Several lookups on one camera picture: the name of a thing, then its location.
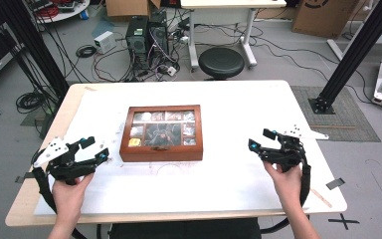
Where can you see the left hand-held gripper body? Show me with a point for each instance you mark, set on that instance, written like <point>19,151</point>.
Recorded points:
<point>54,149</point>

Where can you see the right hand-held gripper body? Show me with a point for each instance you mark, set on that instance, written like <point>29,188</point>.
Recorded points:
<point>290,154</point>

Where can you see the wooden box with glass lid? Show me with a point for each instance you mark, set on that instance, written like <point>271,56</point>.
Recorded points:
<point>160,153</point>

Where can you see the person's right hand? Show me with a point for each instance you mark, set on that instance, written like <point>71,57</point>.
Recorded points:
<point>288,187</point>

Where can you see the person's left hand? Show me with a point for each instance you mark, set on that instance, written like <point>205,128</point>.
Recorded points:
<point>69,197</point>

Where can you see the white foam board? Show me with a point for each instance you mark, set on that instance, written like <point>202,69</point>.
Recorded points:
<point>225,132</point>

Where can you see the yellow packet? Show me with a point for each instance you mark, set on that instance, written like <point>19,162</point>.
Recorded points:
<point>134,142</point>

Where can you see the white packet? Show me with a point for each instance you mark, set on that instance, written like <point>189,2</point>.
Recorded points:
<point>137,131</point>
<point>142,116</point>

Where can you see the black tape strip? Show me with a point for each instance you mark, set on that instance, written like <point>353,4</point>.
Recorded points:
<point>335,183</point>
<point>21,179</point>

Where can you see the thin wooden stick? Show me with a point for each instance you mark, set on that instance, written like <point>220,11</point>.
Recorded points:
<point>323,199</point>

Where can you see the pile of dark tea packets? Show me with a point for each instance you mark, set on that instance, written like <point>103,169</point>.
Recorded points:
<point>163,134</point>

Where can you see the silver packet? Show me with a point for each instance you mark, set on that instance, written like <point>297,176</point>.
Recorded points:
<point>189,115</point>
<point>189,129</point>
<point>189,141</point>

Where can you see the pinkish packet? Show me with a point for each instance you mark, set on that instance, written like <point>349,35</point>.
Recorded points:
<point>173,115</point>
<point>157,116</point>

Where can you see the grey floor mat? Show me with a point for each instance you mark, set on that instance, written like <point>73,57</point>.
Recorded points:
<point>348,116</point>

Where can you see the black round stool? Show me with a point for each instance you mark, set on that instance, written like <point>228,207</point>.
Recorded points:
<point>221,63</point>

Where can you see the white box device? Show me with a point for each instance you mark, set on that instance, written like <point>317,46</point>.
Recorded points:
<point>104,42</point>

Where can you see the person's dark clothing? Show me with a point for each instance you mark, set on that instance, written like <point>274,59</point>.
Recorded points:
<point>185,229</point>

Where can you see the white power adapter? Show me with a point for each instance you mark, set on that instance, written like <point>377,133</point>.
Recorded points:
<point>171,70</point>

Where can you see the black computer tower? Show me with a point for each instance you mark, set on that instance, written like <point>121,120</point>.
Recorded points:
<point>136,40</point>
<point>159,36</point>

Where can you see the large cardboard box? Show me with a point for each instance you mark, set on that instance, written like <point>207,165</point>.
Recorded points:
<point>321,18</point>

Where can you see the blue tape roll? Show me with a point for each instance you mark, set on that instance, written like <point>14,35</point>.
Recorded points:
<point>84,14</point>

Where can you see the round white table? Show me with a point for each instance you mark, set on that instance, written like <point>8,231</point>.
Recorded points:
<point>73,14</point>

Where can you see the white desk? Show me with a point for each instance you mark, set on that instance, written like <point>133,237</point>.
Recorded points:
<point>232,3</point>

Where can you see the black metal post with base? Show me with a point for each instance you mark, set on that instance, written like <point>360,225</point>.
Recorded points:
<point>354,49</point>

